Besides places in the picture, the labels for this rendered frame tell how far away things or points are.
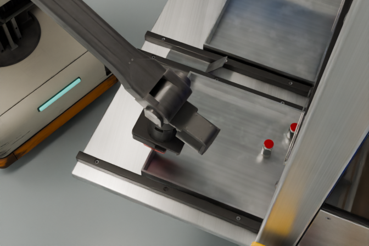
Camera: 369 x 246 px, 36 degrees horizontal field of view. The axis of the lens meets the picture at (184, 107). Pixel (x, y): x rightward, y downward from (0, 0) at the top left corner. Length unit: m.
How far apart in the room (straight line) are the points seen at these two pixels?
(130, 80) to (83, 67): 1.18
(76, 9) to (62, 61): 1.20
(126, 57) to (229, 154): 0.40
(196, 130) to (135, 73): 0.15
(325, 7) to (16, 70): 1.13
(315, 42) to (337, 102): 0.80
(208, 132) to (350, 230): 0.28
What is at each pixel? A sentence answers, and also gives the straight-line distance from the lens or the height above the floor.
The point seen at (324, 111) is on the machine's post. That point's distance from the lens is 0.60.
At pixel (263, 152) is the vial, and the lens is 1.19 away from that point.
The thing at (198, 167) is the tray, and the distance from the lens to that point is 1.18.
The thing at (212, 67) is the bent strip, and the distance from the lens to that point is 1.28.
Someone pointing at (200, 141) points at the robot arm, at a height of 1.10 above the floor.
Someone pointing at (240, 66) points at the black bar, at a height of 0.90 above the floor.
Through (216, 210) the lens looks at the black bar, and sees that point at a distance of 1.13.
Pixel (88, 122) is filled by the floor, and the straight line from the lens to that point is 2.25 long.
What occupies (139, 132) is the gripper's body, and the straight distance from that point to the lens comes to 1.07.
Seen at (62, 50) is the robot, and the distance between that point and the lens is 2.11.
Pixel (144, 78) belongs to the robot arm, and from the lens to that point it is 0.90.
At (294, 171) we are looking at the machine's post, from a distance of 0.74.
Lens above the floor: 1.96
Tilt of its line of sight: 60 degrees down
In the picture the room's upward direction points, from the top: 1 degrees clockwise
